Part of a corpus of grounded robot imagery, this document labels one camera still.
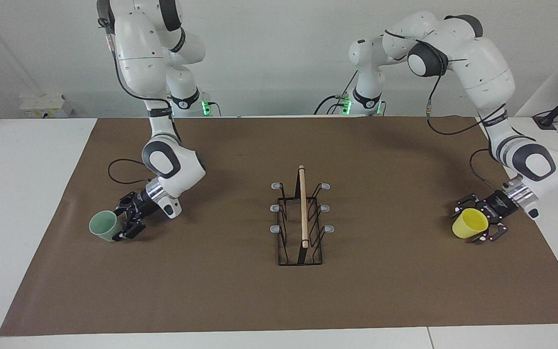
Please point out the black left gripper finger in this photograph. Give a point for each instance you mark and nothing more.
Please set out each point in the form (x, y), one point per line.
(472, 201)
(497, 231)

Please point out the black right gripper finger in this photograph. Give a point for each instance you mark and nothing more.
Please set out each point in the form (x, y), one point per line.
(128, 201)
(135, 227)

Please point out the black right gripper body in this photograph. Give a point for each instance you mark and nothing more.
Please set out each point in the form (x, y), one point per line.
(144, 204)

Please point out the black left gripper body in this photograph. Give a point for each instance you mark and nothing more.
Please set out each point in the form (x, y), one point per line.
(501, 207)

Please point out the yellow plastic cup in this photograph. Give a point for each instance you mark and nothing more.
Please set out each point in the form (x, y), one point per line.
(468, 225)

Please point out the pale green plastic cup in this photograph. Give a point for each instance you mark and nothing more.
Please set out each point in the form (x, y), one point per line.
(102, 227)

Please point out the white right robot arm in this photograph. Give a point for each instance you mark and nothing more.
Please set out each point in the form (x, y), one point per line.
(138, 48)

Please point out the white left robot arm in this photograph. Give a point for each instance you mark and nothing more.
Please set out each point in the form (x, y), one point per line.
(482, 63)

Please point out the brown table mat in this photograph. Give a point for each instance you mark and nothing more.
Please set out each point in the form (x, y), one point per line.
(187, 291)

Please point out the white power strip box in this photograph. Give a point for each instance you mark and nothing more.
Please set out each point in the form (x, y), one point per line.
(41, 105)

